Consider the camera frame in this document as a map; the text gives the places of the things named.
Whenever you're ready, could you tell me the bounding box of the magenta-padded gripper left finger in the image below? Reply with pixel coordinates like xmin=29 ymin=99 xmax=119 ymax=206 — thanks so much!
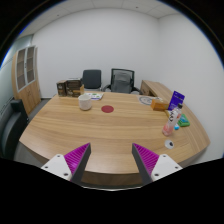
xmin=40 ymin=142 xmax=92 ymax=184

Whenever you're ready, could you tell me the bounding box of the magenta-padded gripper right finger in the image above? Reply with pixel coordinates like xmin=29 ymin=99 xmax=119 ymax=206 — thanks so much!
xmin=131 ymin=142 xmax=184 ymax=185

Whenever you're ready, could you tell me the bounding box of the clear drink bottle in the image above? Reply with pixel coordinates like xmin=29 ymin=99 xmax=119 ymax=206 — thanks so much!
xmin=162 ymin=102 xmax=184 ymax=137

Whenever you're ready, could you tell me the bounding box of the small white round lid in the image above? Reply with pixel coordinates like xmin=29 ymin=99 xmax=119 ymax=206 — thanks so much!
xmin=164 ymin=139 xmax=176 ymax=150

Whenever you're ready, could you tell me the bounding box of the green folded cloth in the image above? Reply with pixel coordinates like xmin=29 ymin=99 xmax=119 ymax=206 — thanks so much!
xmin=177 ymin=113 xmax=191 ymax=128

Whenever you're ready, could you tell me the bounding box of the black sofa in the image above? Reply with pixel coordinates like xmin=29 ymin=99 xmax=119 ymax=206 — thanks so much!
xmin=0 ymin=99 xmax=30 ymax=161

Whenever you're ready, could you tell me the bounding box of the purple standing pouch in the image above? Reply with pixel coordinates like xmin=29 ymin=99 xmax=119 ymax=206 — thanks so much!
xmin=167 ymin=90 xmax=186 ymax=112

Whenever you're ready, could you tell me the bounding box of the clear bag with round disc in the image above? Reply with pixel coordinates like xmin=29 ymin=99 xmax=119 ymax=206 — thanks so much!
xmin=138 ymin=95 xmax=158 ymax=107

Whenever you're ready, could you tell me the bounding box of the white speckled cup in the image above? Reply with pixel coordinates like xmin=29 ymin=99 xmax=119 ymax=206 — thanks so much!
xmin=78 ymin=94 xmax=93 ymax=111

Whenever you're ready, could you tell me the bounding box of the flat round red coaster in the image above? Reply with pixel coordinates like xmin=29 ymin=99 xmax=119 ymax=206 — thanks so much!
xmin=101 ymin=105 xmax=115 ymax=114

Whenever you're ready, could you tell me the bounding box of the small dark brown box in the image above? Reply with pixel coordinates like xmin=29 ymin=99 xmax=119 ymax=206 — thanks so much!
xmin=56 ymin=79 xmax=68 ymax=98

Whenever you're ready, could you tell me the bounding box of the white printed leaflet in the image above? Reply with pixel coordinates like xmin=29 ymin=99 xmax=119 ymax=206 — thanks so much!
xmin=84 ymin=92 xmax=105 ymax=101

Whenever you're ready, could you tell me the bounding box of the wooden cabinet with glass doors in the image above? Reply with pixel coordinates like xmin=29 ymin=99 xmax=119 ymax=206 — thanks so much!
xmin=11 ymin=44 xmax=43 ymax=115

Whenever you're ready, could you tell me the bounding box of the grey backpack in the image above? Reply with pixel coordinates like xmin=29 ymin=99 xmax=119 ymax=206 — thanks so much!
xmin=111 ymin=73 xmax=133 ymax=94

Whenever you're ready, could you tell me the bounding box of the black mesh office chair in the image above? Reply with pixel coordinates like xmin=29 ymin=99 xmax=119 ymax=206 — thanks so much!
xmin=101 ymin=68 xmax=141 ymax=95

